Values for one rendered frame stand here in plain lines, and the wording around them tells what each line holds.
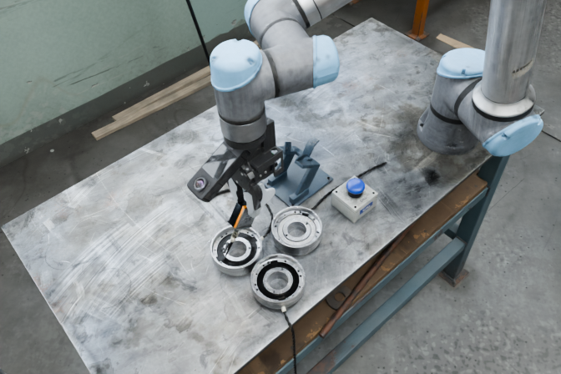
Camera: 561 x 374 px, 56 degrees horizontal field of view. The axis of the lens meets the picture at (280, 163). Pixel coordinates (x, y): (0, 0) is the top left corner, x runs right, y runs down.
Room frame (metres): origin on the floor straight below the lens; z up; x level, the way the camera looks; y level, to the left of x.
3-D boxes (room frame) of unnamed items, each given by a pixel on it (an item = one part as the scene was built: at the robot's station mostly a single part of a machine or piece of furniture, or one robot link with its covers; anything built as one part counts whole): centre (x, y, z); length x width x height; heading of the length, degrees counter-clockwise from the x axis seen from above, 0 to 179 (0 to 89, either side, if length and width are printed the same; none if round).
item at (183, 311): (0.84, -0.03, 0.79); 1.20 x 0.60 x 0.02; 129
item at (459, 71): (0.91, -0.42, 0.97); 0.13 x 0.12 x 0.14; 18
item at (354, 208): (0.71, -0.16, 0.82); 0.08 x 0.07 x 0.05; 129
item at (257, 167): (0.63, 0.05, 1.07); 0.09 x 0.08 x 0.12; 130
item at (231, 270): (0.59, 0.10, 0.82); 0.10 x 0.10 x 0.04
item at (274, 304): (0.51, 0.02, 0.82); 0.10 x 0.10 x 0.04
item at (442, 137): (0.92, -0.42, 0.85); 0.15 x 0.15 x 0.10
